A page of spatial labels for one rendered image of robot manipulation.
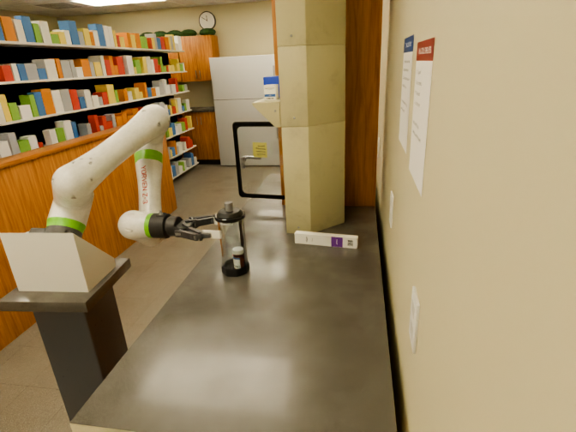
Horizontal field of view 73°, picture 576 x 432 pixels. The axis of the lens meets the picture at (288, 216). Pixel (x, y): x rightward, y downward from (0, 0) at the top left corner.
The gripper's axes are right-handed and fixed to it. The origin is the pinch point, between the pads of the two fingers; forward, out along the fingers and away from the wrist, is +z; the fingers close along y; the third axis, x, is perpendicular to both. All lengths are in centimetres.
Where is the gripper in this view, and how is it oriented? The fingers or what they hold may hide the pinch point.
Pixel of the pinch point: (222, 227)
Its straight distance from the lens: 141.4
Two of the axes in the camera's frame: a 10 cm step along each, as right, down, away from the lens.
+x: 0.4, 9.3, 3.7
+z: 9.8, 0.2, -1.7
